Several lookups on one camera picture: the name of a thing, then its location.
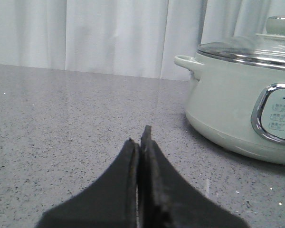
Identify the pale green electric cooking pot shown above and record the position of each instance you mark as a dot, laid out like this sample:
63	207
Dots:
237	106

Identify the white curtain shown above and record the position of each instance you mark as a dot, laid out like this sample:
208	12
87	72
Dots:
123	37

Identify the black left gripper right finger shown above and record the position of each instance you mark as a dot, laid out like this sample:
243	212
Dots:
167	200

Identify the glass pot lid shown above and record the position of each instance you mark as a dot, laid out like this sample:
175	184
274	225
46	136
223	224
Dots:
261	49

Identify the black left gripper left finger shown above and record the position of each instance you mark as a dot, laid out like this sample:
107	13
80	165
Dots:
110	202

